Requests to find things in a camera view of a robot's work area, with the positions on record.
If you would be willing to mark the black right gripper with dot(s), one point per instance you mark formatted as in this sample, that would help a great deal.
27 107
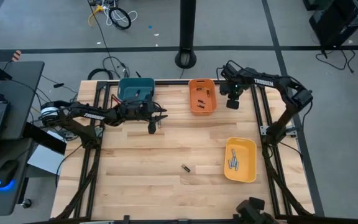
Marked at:
233 104

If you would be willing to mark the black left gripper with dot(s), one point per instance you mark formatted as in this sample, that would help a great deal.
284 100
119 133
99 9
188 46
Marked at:
126 114

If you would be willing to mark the silver Kirkland AAA battery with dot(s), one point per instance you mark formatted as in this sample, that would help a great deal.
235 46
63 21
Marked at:
232 153
230 164
237 167
159 124
235 161

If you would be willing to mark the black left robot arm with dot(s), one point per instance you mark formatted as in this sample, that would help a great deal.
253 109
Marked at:
93 115

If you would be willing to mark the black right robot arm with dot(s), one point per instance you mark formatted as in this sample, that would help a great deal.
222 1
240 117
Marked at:
263 82

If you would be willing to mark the orange plastic bin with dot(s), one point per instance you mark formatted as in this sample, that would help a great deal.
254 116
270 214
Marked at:
194 96

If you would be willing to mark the teal plastic bin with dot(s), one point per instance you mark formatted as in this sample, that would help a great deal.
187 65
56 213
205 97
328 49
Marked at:
126 85

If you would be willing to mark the yellow plastic bin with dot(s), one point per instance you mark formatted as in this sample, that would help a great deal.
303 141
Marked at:
247 155

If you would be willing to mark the black floor-standing pole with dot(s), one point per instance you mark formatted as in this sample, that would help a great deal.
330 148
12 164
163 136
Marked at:
186 31

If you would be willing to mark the silver flat box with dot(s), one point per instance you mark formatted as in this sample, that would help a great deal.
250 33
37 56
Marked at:
45 160

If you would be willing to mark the black side desk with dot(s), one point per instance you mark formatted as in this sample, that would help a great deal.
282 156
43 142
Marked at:
23 93

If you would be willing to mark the computer mouse with blue light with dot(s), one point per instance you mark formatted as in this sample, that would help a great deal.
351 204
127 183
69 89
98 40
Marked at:
6 172

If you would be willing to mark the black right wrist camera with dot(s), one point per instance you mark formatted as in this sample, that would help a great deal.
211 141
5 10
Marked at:
223 89

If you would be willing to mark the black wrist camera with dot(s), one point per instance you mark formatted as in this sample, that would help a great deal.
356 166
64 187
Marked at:
223 89
138 108

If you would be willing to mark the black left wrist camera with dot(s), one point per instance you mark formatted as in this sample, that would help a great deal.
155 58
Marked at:
138 108

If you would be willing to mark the black aluminium table frame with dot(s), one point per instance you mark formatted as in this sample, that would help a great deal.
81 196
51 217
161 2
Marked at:
171 82

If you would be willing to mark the white metal corner bracket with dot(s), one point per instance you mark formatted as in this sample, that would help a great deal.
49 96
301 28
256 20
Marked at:
291 132
264 130

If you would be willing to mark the black table-level camera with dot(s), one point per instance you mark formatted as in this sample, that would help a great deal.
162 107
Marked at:
250 211

